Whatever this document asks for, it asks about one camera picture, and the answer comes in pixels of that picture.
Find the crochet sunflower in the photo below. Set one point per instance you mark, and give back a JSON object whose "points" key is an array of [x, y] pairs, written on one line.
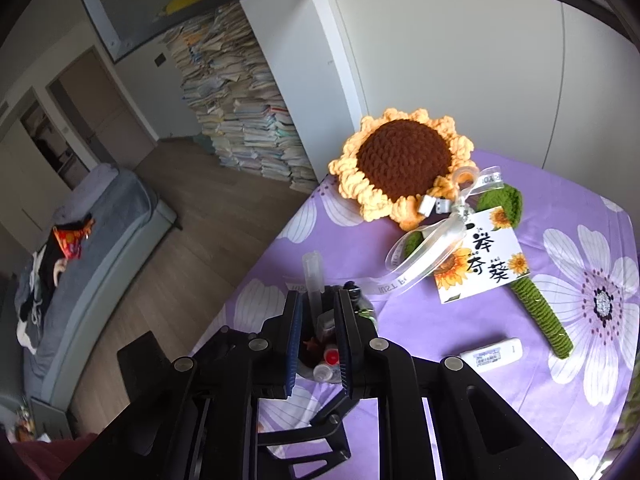
{"points": [[400, 160]]}

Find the open closet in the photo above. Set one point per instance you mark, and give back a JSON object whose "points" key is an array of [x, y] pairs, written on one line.
{"points": [[50, 145]]}

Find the white correction tape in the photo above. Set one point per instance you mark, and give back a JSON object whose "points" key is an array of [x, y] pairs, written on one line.
{"points": [[492, 354]]}

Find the purple floral tablecloth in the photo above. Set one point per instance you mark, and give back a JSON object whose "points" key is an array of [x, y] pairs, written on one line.
{"points": [[350, 240]]}

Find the white wardrobe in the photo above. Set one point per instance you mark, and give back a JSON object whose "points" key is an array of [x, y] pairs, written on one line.
{"points": [[425, 60]]}

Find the stack of books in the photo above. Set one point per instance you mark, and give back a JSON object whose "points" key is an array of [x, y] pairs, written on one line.
{"points": [[240, 110]]}

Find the grey bedside box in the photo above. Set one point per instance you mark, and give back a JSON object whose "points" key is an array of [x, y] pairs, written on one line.
{"points": [[52, 417]]}

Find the person's left forearm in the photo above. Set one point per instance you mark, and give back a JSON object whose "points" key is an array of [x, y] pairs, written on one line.
{"points": [[45, 460]]}

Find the orange snack packet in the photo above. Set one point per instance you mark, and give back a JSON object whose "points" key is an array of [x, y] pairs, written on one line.
{"points": [[72, 240]]}

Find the white dotted pen holder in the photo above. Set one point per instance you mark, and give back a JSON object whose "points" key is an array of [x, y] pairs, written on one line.
{"points": [[307, 360]]}

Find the sunflower print gift tag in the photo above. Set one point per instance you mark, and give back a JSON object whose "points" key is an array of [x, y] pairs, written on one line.
{"points": [[480, 260]]}

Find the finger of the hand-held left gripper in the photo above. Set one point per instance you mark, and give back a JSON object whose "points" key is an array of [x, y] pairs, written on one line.
{"points": [[320, 422]]}

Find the black and white clothes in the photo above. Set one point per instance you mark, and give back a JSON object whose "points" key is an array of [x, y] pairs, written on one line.
{"points": [[35, 285]]}

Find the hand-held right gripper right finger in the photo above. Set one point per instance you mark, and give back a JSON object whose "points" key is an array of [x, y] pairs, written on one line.
{"points": [[344, 350]]}

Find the brown door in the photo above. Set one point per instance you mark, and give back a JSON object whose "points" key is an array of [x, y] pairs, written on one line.
{"points": [[110, 110]]}

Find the grey bed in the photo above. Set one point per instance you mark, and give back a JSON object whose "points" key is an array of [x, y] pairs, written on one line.
{"points": [[100, 260]]}

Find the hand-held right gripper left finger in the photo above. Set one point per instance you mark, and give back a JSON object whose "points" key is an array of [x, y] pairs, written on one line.
{"points": [[292, 345]]}

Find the clear plastic tube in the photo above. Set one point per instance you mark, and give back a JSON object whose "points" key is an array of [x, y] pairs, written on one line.
{"points": [[314, 280]]}

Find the translucent white ribbon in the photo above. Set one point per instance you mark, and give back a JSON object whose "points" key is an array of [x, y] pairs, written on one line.
{"points": [[400, 285]]}

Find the dark wall switch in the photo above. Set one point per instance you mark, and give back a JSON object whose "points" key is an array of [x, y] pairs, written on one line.
{"points": [[160, 60]]}

